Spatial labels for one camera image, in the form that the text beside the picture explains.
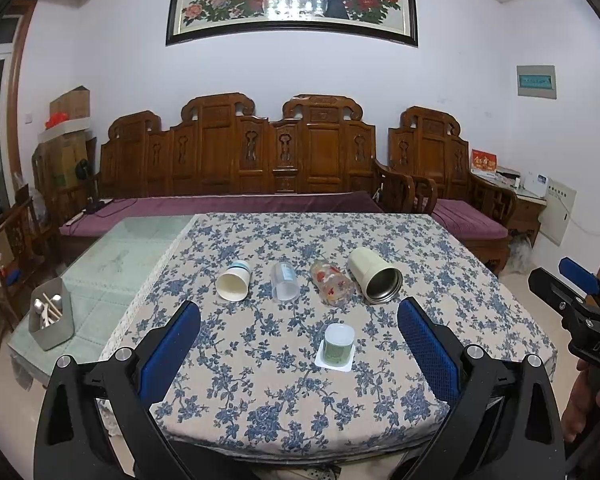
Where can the short purple seat cushion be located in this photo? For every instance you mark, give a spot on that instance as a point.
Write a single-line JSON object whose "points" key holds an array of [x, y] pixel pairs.
{"points": [[467, 220]]}

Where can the wooden chopsticks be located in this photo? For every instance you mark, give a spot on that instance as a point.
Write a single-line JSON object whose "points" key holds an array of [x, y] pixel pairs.
{"points": [[55, 306]]}

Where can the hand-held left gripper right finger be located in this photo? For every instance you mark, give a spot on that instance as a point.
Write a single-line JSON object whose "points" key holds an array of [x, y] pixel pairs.
{"points": [[425, 350]]}

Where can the red desk calendar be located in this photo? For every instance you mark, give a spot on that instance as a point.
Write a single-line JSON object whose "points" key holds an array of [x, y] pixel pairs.
{"points": [[484, 160]]}

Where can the blue floral tablecloth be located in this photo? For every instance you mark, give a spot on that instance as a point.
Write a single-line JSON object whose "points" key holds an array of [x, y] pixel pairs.
{"points": [[260, 370]]}

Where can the long purple seat cushion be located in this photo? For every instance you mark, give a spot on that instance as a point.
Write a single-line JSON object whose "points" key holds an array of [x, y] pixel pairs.
{"points": [[205, 207]]}

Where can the metal cutlery holder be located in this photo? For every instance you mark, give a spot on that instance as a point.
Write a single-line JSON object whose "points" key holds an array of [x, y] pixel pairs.
{"points": [[55, 332]]}

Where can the beige wall panel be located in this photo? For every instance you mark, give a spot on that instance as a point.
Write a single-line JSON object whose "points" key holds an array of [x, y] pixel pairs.
{"points": [[557, 212]]}

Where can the wooden side table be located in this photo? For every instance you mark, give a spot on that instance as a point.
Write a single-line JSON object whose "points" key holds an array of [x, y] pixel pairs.
{"points": [[525, 215]]}

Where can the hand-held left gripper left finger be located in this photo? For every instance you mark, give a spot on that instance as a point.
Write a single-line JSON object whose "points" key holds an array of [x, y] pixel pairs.
{"points": [[172, 350]]}

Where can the black desk fan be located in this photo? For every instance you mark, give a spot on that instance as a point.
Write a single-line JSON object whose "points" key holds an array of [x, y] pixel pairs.
{"points": [[85, 175]]}

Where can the green glass-top table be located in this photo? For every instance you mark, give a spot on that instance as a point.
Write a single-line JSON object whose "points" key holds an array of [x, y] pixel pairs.
{"points": [[120, 280]]}

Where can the person's right hand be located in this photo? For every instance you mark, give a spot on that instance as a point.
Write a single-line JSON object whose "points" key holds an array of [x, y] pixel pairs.
{"points": [[577, 410]]}

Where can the fish print glass cup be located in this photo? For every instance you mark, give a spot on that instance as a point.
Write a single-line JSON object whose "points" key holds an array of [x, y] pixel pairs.
{"points": [[332, 282]]}

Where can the wooden chair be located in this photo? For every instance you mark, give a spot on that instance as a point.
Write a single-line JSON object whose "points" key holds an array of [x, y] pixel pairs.
{"points": [[15, 250]]}

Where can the cream steel tumbler cup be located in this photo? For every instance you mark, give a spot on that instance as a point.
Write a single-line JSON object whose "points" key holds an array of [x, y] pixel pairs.
{"points": [[375, 275]]}

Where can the metal spoon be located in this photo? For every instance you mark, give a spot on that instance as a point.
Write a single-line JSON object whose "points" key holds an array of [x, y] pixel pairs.
{"points": [[40, 310]]}

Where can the grey wall electrical box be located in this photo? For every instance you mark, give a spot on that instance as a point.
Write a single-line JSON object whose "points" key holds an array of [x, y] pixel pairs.
{"points": [[536, 81]]}

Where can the small cardboard box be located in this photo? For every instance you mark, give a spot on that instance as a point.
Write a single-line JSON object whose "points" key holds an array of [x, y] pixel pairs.
{"points": [[72, 102]]}

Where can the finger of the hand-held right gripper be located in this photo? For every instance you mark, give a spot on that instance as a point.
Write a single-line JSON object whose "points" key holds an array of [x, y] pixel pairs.
{"points": [[550, 287], [580, 274]]}

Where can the wooden door frame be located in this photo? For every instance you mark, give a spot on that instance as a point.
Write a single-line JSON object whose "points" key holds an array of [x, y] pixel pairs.
{"points": [[17, 95]]}

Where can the carved wooden armchair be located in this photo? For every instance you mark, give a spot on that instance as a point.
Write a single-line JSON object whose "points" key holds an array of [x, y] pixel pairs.
{"points": [[432, 150]]}

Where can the clear plastic cup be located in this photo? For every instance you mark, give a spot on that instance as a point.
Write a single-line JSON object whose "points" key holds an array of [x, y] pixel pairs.
{"points": [[285, 282]]}

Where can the framed floral painting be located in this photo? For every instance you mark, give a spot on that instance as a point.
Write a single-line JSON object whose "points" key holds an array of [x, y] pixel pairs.
{"points": [[290, 0]]}

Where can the white paper cup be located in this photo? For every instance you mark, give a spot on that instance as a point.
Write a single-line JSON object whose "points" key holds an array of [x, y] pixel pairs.
{"points": [[232, 285]]}

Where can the carved wooden sofa bench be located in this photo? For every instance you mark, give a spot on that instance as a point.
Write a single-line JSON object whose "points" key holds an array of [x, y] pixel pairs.
{"points": [[220, 155]]}

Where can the green plastic cup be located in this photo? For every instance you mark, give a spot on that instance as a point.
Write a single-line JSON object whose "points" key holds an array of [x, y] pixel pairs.
{"points": [[337, 345]]}

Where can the large cardboard box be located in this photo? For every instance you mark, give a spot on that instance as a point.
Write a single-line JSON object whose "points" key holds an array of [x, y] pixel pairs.
{"points": [[62, 160]]}

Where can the clear plastic bag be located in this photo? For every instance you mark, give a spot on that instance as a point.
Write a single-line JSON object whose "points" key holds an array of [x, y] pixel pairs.
{"points": [[520, 255]]}

